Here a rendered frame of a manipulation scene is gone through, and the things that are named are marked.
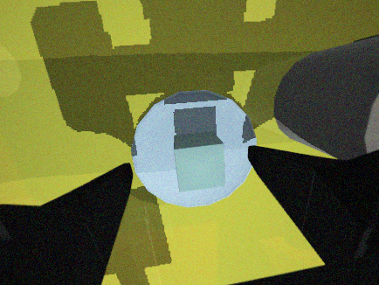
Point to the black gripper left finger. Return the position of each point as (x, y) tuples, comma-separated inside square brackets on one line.
[(68, 240)]

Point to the pale teal cube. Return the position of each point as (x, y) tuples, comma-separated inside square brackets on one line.
[(199, 161)]

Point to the grey cylinder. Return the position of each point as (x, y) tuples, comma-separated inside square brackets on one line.
[(329, 100)]

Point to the light blue round dish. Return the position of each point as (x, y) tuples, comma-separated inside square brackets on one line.
[(187, 112)]

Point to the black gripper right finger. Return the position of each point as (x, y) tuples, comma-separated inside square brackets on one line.
[(334, 203)]

